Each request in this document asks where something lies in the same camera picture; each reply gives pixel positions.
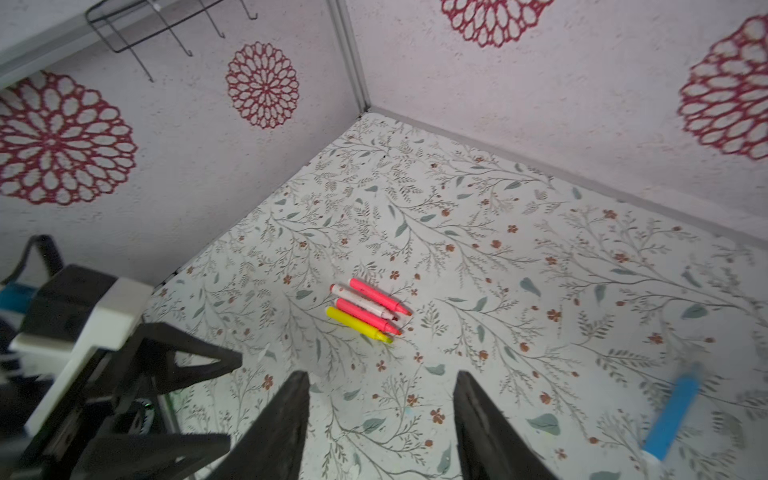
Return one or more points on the yellow highlighter pen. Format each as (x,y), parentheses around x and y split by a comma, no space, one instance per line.
(357,325)

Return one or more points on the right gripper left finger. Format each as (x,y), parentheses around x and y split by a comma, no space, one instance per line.
(272,448)

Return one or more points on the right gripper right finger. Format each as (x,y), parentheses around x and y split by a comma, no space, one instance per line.
(488,446)

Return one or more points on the white red marker pen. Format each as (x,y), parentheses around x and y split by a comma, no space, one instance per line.
(368,305)

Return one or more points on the pink highlighter pen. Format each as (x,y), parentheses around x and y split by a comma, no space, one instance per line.
(369,318)
(379,297)

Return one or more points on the black wire wall rack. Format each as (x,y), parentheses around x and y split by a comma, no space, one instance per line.
(123,26)

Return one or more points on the lower pink highlighter pen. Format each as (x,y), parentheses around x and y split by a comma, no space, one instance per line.
(369,318)

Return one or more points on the blue highlighter pen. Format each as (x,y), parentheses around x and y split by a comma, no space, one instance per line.
(665,428)

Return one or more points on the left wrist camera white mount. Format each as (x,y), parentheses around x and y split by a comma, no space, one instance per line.
(78,312)

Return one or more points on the upper pink highlighter pen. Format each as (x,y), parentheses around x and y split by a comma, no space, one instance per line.
(379,297)

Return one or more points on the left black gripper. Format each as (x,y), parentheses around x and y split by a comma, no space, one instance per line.
(105,426)

